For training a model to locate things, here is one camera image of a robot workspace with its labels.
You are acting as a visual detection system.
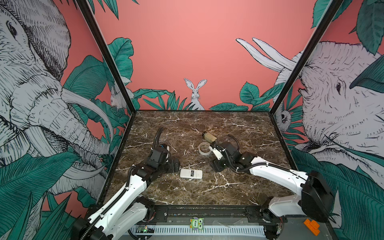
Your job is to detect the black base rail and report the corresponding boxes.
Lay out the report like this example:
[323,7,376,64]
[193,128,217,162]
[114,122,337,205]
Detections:
[86,205,325,224]

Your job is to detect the white slotted cable duct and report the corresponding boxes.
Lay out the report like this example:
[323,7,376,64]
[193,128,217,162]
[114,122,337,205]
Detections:
[130,225,266,238]

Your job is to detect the white red remote control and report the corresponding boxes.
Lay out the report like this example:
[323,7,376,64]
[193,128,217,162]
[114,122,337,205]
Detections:
[180,169,203,180]

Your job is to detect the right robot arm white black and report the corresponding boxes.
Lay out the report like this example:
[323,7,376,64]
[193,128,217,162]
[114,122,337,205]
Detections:
[203,132,335,223]

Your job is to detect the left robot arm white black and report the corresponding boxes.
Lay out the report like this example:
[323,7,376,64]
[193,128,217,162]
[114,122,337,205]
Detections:
[70,128,180,240]

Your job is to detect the orange plastic blocks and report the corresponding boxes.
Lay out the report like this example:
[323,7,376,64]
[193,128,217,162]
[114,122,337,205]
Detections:
[303,219,320,236]

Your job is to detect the white tape roll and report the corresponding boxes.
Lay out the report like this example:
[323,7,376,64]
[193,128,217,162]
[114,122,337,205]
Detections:
[198,142,212,157]

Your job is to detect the small circuit board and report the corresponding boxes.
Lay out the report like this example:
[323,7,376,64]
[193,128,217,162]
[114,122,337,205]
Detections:
[136,225,155,234]

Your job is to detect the spice jar black lid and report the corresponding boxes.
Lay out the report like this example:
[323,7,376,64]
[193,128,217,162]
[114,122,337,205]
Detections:
[202,132,217,144]

